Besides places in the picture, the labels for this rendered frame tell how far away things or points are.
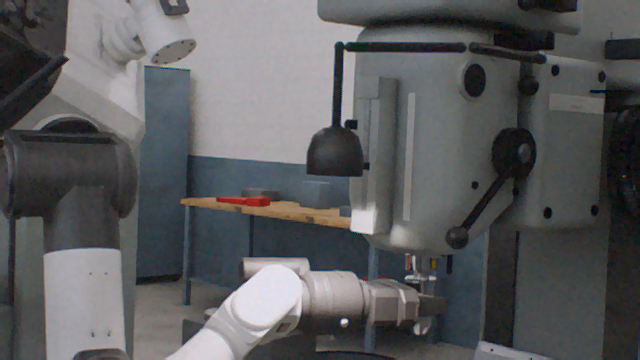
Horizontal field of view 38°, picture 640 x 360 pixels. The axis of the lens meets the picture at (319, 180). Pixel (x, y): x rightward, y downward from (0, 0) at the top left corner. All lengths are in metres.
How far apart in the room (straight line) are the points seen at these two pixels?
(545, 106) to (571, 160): 0.11
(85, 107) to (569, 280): 0.87
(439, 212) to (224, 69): 7.41
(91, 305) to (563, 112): 0.72
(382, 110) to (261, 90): 6.94
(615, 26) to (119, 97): 0.78
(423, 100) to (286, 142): 6.67
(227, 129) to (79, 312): 7.45
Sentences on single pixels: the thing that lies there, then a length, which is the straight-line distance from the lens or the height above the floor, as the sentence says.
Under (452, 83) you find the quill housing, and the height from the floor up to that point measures 1.54.
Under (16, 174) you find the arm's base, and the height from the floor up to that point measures 1.41.
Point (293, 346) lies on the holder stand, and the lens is 1.60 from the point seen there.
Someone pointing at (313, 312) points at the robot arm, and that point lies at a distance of 1.25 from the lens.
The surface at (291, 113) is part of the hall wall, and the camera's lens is 7.85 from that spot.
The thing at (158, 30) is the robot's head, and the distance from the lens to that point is 1.22.
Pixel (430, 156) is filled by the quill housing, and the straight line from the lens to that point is 1.23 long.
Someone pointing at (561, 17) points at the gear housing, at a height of 1.65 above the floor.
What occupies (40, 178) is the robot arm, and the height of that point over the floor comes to 1.41.
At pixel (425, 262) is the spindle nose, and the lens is 1.32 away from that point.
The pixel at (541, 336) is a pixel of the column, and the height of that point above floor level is 1.13.
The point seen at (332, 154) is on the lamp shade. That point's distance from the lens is 1.12.
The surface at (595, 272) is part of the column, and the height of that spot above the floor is 1.26.
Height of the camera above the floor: 1.47
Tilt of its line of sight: 3 degrees down
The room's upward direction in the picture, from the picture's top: 2 degrees clockwise
